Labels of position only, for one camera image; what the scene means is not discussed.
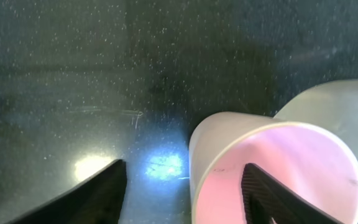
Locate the pink cup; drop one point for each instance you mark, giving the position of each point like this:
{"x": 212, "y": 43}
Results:
{"x": 291, "y": 149}

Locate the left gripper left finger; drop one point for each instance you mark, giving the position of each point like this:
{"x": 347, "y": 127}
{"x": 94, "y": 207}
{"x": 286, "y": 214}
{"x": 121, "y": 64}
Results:
{"x": 92, "y": 199}

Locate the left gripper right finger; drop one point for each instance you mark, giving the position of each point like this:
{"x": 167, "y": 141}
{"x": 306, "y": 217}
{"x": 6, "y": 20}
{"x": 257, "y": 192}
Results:
{"x": 269, "y": 202}

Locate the steel sink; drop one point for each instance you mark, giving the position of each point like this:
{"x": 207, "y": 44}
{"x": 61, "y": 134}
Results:
{"x": 337, "y": 105}

